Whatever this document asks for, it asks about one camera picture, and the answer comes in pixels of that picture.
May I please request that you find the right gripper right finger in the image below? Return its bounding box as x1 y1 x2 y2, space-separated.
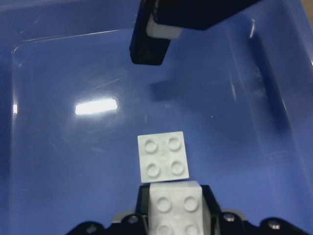
201 185 222 217

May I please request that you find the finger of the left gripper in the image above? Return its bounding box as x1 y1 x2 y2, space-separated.
129 0 171 66
153 0 258 30

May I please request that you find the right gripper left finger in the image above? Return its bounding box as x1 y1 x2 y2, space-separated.
135 185 150 215

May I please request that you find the white block lying in tray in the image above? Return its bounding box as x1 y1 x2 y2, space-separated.
137 131 189 184

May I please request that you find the blue plastic tray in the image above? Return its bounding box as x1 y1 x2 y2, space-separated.
0 0 313 235

